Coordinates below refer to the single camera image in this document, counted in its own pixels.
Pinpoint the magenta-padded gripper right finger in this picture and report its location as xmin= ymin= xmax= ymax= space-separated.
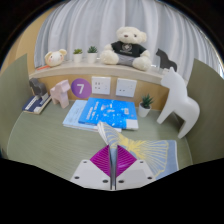
xmin=114 ymin=145 xmax=157 ymax=191

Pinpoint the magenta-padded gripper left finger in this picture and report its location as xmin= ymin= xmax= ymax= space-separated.
xmin=69 ymin=145 xmax=113 ymax=191

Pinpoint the blue towel with yellow print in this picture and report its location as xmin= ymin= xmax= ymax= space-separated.
xmin=96 ymin=121 xmax=180 ymax=183

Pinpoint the light blue book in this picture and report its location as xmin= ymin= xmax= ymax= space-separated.
xmin=62 ymin=99 xmax=123 ymax=133

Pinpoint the bright blue book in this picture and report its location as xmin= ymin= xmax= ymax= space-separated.
xmin=77 ymin=97 xmax=139 ymax=131

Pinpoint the green potted plant white pot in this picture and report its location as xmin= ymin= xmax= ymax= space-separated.
xmin=137 ymin=93 xmax=155 ymax=118

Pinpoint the large white horse figurine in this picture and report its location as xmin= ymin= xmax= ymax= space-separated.
xmin=156 ymin=66 xmax=201 ymax=140

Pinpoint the pink wooden horse figurine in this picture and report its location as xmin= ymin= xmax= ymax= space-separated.
xmin=49 ymin=79 xmax=71 ymax=110

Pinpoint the round purple number sign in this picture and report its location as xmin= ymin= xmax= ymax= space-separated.
xmin=70 ymin=78 xmax=92 ymax=99

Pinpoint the dark blue book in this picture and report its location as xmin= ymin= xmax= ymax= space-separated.
xmin=22 ymin=94 xmax=53 ymax=115

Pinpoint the green partition panel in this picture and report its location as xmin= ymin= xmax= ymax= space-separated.
xmin=0 ymin=53 xmax=29 ymax=158
xmin=184 ymin=58 xmax=224 ymax=165

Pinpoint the grey wooden horse figurine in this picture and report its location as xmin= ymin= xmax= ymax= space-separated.
xmin=28 ymin=77 xmax=48 ymax=101

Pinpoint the light wooden ledge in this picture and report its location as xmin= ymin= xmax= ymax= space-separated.
xmin=28 ymin=60 xmax=168 ymax=84

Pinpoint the black horse figurine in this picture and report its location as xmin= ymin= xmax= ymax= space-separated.
xmin=155 ymin=48 xmax=178 ymax=73

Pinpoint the small potted succulent white pot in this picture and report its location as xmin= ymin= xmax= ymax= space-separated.
xmin=72 ymin=48 xmax=84 ymax=64
xmin=86 ymin=45 xmax=99 ymax=64

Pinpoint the small cream plush toy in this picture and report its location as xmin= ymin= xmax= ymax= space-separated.
xmin=44 ymin=48 xmax=68 ymax=68

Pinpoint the cream teddy bear black shirt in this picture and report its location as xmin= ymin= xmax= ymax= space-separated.
xmin=99 ymin=26 xmax=153 ymax=72

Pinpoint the white pleated curtain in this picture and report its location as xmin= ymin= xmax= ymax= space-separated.
xmin=33 ymin=0 xmax=223 ymax=81

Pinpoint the white wall socket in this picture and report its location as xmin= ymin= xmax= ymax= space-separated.
xmin=115 ymin=77 xmax=138 ymax=99
xmin=91 ymin=76 xmax=112 ymax=96

